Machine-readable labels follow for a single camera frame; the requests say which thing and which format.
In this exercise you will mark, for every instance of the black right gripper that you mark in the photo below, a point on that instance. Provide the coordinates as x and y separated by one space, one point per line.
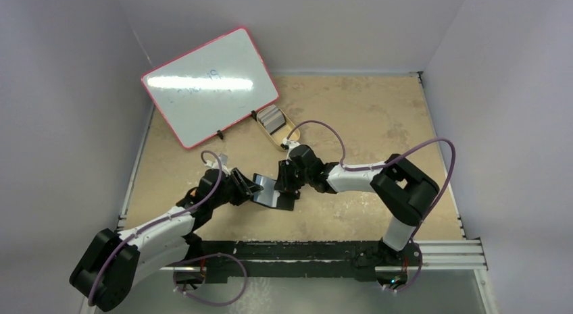
286 180

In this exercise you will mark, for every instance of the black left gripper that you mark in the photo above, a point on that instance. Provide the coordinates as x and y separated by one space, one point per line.
248 187

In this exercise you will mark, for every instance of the black card holder wallet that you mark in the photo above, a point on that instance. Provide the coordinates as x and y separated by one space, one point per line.
271 198

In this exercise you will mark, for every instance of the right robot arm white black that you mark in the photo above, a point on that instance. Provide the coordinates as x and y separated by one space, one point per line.
406 191

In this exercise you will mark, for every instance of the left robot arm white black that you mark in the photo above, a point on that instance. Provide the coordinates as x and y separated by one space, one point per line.
114 262

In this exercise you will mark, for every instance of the beige oval card tray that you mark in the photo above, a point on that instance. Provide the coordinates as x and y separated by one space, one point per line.
277 138

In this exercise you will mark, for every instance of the grey card stack in tray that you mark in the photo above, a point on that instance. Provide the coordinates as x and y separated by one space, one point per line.
271 118

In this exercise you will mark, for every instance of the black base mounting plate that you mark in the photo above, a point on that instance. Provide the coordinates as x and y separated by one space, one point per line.
361 260

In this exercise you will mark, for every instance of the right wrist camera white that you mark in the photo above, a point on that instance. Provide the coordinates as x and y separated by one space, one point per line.
289 144

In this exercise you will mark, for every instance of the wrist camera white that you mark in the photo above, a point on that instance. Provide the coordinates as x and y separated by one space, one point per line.
289 144
221 163

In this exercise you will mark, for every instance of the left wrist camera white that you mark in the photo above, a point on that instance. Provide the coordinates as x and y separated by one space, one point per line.
221 163

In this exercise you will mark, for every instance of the white board with pink frame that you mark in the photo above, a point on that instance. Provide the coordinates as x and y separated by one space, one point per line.
211 88

